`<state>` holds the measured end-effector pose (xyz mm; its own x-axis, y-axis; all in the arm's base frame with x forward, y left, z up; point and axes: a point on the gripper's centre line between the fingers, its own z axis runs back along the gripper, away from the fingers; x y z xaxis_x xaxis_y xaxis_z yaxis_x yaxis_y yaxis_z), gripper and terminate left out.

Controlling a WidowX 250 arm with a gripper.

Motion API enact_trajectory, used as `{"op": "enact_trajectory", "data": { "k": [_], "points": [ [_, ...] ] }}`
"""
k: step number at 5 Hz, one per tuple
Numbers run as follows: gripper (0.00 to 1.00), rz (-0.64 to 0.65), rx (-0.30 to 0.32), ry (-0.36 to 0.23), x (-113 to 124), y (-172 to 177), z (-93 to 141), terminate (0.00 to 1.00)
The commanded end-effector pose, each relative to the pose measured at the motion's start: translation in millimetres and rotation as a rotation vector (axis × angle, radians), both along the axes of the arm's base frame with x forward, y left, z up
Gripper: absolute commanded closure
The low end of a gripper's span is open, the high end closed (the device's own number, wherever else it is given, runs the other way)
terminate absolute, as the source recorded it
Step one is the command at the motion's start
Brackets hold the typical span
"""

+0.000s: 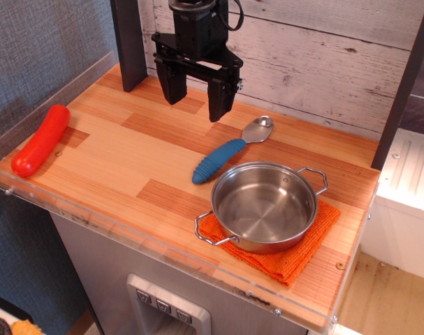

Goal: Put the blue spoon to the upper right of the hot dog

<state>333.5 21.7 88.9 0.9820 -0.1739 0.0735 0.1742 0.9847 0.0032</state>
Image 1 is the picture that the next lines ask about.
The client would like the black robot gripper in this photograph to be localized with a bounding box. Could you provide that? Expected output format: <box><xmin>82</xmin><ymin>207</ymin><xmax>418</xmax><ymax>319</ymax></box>
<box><xmin>152</xmin><ymin>1</ymin><xmax>244</xmax><ymax>122</ymax></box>

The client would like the blue handled metal spoon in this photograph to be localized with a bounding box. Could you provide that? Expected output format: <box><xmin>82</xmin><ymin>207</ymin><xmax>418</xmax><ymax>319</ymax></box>
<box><xmin>192</xmin><ymin>116</ymin><xmax>274</xmax><ymax>184</ymax></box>

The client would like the red plastic hot dog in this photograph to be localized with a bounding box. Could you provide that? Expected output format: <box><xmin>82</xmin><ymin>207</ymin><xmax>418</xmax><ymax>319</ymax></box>
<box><xmin>10</xmin><ymin>105</ymin><xmax>71</xmax><ymax>177</ymax></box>

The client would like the stainless steel pot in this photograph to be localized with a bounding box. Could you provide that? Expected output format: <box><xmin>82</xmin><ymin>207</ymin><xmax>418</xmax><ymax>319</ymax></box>
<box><xmin>195</xmin><ymin>161</ymin><xmax>328</xmax><ymax>251</ymax></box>

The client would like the clear acrylic table guard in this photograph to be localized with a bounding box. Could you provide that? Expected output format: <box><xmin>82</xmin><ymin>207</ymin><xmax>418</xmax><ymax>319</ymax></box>
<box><xmin>0</xmin><ymin>54</ymin><xmax>379</xmax><ymax>334</ymax></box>

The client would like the orange woven cloth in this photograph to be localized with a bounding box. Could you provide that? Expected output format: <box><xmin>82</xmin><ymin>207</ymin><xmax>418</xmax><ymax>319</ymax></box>
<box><xmin>197</xmin><ymin>200</ymin><xmax>342</xmax><ymax>287</ymax></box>

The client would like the grey toy fridge cabinet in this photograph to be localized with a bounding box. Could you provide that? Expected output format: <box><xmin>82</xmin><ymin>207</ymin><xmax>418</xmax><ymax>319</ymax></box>
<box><xmin>51</xmin><ymin>214</ymin><xmax>307</xmax><ymax>334</ymax></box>

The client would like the silver dispenser button panel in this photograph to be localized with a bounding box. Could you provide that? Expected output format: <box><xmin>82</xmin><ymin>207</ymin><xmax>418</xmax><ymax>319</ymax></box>
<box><xmin>126</xmin><ymin>274</ymin><xmax>212</xmax><ymax>334</ymax></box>

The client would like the white toy sink unit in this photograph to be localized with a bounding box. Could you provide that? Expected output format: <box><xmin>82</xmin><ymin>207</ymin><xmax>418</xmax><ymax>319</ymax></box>
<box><xmin>360</xmin><ymin>51</ymin><xmax>424</xmax><ymax>283</ymax></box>

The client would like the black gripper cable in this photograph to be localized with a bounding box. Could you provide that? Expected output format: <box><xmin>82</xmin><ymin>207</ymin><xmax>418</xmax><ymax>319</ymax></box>
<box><xmin>214</xmin><ymin>0</ymin><xmax>245</xmax><ymax>32</ymax></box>

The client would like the dark grey left post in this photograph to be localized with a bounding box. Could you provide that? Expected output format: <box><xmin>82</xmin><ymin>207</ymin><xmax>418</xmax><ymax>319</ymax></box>
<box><xmin>110</xmin><ymin>0</ymin><xmax>148</xmax><ymax>92</ymax></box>

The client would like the dark grey post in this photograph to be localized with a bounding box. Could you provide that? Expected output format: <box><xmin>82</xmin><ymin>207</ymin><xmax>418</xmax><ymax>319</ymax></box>
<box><xmin>110</xmin><ymin>0</ymin><xmax>148</xmax><ymax>92</ymax></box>
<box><xmin>371</xmin><ymin>16</ymin><xmax>424</xmax><ymax>170</ymax></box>

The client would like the dark grey right post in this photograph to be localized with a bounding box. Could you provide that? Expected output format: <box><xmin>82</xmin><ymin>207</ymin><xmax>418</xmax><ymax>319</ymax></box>
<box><xmin>371</xmin><ymin>16</ymin><xmax>424</xmax><ymax>170</ymax></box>

